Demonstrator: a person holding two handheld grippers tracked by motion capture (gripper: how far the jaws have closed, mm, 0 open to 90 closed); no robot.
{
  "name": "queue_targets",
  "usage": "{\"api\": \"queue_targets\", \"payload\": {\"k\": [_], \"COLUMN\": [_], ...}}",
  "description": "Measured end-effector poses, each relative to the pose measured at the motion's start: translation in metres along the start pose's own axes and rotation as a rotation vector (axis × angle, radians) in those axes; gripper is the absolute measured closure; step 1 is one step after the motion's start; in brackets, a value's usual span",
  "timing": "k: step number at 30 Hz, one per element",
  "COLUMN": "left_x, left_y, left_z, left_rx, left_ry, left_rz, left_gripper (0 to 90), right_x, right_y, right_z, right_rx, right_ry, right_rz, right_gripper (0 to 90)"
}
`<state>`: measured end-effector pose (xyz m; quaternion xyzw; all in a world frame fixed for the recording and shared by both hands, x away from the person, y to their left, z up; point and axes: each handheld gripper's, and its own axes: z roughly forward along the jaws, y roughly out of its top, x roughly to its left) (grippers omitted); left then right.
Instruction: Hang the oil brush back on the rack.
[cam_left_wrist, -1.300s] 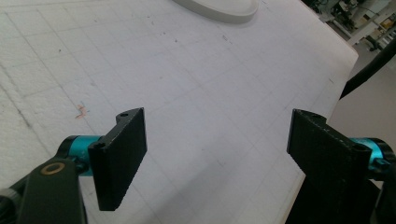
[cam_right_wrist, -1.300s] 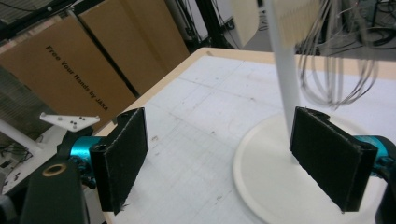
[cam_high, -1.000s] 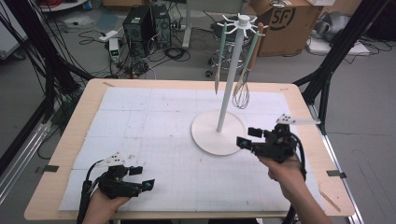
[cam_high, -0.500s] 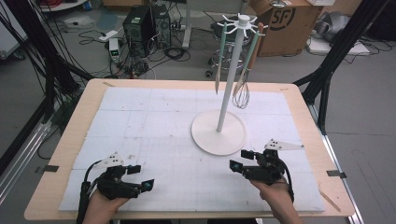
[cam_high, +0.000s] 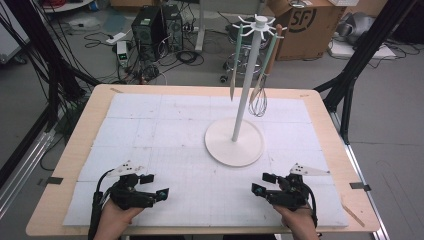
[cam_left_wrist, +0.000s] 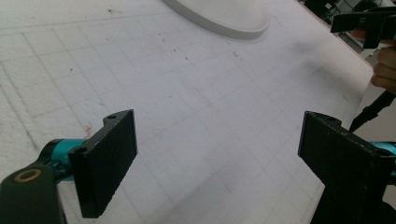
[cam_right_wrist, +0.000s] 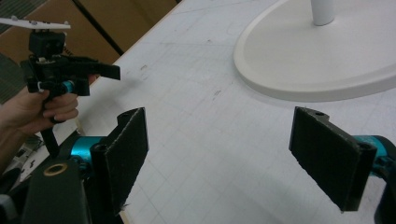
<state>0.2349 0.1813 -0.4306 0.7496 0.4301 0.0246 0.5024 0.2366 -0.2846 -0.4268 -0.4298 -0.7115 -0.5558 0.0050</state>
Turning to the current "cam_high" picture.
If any black tape strip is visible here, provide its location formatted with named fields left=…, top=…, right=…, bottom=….
left=37, top=176, right=64, bottom=187
left=349, top=182, right=372, bottom=192

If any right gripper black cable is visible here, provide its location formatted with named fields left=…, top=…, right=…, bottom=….
left=301, top=183, right=320, bottom=231

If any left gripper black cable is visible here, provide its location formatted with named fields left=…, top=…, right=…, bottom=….
left=88, top=168, right=116, bottom=240

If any cardboard box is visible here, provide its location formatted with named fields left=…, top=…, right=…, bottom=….
left=266, top=0, right=348, bottom=62

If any white metal post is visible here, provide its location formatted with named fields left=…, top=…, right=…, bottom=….
left=195, top=0, right=206, bottom=53

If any white utensil stand with hooks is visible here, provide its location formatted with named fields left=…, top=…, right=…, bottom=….
left=203, top=13, right=288, bottom=168

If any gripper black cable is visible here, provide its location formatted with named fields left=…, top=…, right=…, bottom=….
left=301, top=183, right=320, bottom=231
left=88, top=168, right=116, bottom=240

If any teal-handled wooden spatula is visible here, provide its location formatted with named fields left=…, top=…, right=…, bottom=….
left=229, top=23, right=245, bottom=102

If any thin wooden stick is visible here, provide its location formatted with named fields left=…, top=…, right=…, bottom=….
left=340, top=202, right=366, bottom=228

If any slim dark computer tower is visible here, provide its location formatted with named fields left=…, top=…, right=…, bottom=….
left=162, top=3, right=184, bottom=52

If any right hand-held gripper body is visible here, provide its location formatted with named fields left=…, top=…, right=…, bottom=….
left=264, top=162, right=331, bottom=212

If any white keyboard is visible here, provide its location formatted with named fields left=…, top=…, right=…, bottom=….
left=328, top=0, right=360, bottom=7

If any white round table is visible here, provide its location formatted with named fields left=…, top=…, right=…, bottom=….
left=39, top=0, right=94, bottom=14

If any person's right hand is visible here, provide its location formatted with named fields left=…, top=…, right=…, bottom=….
left=273, top=204, right=320, bottom=240

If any coiled black cable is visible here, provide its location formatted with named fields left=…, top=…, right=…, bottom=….
left=175, top=49, right=205, bottom=67

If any small device with green display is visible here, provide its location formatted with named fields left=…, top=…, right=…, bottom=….
left=115, top=40, right=130, bottom=68

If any aluminium rail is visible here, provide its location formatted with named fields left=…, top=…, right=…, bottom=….
left=0, top=128, right=56, bottom=218
left=329, top=111, right=391, bottom=240

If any wire whisk with wooden handle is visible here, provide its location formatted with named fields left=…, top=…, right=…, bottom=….
left=248, top=24, right=285, bottom=118

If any chrome stool with black seat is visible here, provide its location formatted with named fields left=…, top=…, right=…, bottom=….
left=219, top=23, right=268, bottom=84

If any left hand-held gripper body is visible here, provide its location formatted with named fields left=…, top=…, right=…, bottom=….
left=106, top=159, right=158, bottom=211

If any white foam mat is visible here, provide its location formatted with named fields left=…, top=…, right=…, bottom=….
left=62, top=92, right=349, bottom=228

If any cream spatula with mint handle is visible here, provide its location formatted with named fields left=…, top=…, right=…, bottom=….
left=249, top=33, right=279, bottom=105

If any white power strip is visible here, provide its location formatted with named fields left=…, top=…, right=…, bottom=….
left=105, top=31, right=128, bottom=46

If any person's left hand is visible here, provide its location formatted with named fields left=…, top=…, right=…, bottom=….
left=94, top=199, right=145, bottom=240

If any white flat board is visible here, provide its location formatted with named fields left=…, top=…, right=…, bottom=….
left=328, top=39, right=398, bottom=61

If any large black computer tower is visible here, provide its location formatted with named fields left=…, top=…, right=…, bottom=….
left=130, top=5, right=165, bottom=62

